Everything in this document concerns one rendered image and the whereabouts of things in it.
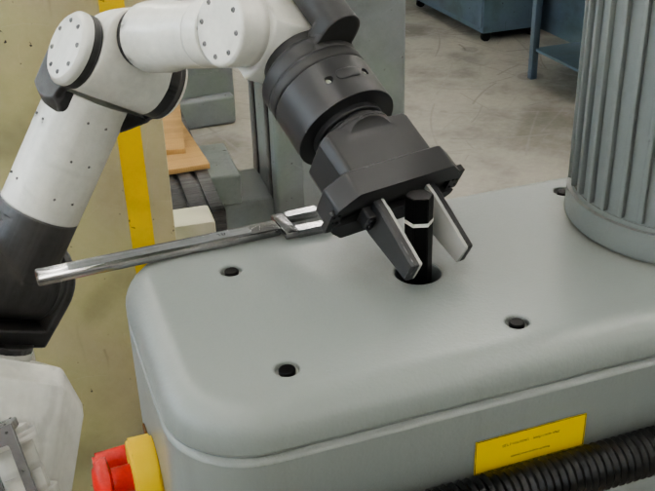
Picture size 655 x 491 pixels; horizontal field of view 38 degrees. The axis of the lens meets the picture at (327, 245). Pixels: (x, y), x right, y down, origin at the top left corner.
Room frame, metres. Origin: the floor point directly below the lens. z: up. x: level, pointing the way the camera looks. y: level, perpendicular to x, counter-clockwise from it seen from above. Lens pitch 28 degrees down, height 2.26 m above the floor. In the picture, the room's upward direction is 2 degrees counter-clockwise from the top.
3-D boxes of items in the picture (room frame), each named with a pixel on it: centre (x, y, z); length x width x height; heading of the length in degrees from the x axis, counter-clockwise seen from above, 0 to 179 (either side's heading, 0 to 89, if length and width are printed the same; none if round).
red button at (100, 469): (0.57, 0.17, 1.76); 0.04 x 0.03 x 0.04; 19
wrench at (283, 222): (0.70, 0.12, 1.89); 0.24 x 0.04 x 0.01; 112
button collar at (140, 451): (0.57, 0.15, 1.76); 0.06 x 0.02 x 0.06; 19
